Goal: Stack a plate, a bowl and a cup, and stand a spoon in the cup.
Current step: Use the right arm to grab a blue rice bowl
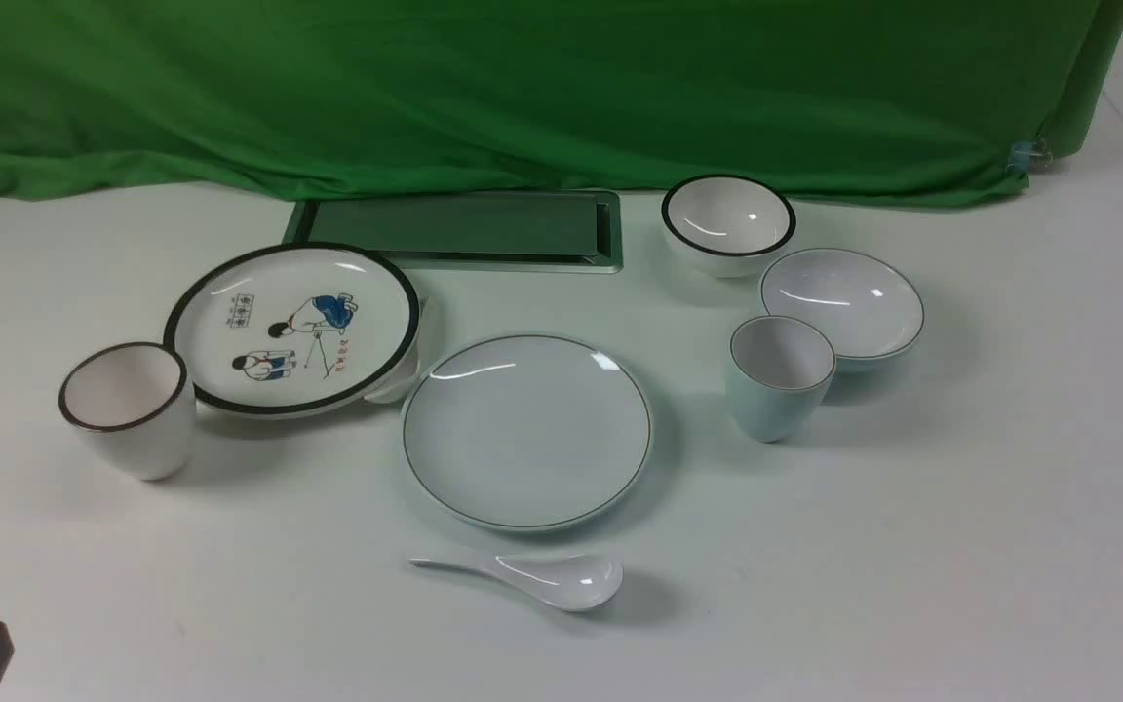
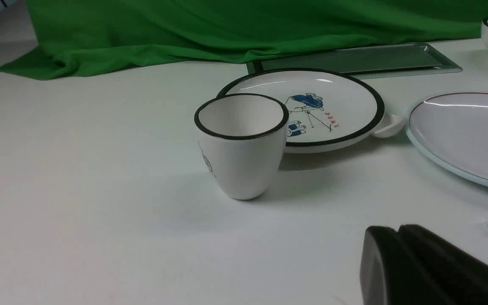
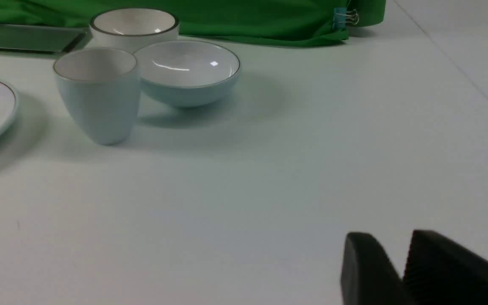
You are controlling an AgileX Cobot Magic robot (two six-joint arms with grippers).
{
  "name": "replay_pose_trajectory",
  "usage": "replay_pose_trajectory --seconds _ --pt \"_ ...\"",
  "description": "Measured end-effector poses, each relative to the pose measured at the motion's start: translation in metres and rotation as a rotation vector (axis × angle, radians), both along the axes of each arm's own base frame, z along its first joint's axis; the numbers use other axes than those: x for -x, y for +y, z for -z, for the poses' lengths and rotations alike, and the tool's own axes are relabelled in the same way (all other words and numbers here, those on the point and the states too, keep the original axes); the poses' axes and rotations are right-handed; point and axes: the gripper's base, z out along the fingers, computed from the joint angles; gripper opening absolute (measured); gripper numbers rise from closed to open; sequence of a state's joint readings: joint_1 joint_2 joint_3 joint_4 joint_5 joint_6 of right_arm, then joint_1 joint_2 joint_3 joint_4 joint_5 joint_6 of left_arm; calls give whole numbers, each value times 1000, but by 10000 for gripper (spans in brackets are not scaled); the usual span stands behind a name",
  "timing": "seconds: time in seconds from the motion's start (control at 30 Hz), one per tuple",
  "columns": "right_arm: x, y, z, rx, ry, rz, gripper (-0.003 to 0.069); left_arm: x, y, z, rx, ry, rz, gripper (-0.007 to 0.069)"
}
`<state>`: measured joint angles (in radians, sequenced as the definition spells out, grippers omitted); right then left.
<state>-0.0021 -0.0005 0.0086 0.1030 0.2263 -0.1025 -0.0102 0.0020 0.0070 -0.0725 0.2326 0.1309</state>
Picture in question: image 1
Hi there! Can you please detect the metal table cable tray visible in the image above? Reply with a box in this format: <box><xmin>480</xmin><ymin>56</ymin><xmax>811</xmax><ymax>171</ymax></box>
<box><xmin>282</xmin><ymin>190</ymin><xmax>623</xmax><ymax>274</ymax></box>

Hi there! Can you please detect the white cup with black rim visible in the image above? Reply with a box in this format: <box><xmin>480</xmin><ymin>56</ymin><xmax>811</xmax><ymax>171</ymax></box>
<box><xmin>57</xmin><ymin>341</ymin><xmax>197</xmax><ymax>483</ymax></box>

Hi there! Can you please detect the white ceramic soup spoon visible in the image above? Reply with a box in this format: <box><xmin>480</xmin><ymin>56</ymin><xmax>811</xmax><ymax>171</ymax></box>
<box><xmin>407</xmin><ymin>554</ymin><xmax>626</xmax><ymax>613</ymax></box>

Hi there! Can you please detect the white bowl with black rim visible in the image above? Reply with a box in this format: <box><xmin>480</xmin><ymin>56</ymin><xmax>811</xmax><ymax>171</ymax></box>
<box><xmin>660</xmin><ymin>175</ymin><xmax>798</xmax><ymax>279</ymax></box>

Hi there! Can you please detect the green backdrop cloth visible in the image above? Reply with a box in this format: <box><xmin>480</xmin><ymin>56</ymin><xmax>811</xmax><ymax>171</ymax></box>
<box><xmin>0</xmin><ymin>1</ymin><xmax>1123</xmax><ymax>208</ymax></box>

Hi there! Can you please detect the pale blue ceramic cup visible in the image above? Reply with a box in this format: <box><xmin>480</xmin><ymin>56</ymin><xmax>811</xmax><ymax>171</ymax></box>
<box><xmin>723</xmin><ymin>314</ymin><xmax>837</xmax><ymax>443</ymax></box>

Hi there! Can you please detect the white plate with cartoon figures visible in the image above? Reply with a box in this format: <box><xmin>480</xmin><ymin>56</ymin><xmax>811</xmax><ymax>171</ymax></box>
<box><xmin>162</xmin><ymin>243</ymin><xmax>427</xmax><ymax>419</ymax></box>

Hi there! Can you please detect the pale blue shallow bowl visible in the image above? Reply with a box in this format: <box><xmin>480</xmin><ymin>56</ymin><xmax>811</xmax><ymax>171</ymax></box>
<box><xmin>760</xmin><ymin>248</ymin><xmax>924</xmax><ymax>374</ymax></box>

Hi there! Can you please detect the pale blue flat plate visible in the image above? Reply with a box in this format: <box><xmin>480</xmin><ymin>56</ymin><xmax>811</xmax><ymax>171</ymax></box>
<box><xmin>401</xmin><ymin>332</ymin><xmax>658</xmax><ymax>534</ymax></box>

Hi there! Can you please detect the blue binder clip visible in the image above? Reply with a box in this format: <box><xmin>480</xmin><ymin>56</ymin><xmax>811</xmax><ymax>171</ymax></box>
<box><xmin>1006</xmin><ymin>138</ymin><xmax>1054</xmax><ymax>175</ymax></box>

